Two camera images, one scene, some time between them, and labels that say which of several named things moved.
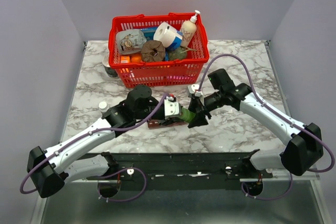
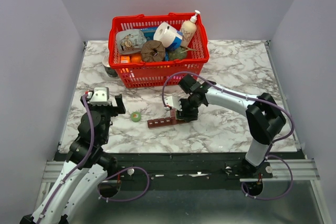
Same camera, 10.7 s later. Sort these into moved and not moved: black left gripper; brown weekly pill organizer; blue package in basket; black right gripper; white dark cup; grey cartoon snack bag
Moved: black left gripper; black right gripper
Not moved: grey cartoon snack bag; blue package in basket; brown weekly pill organizer; white dark cup
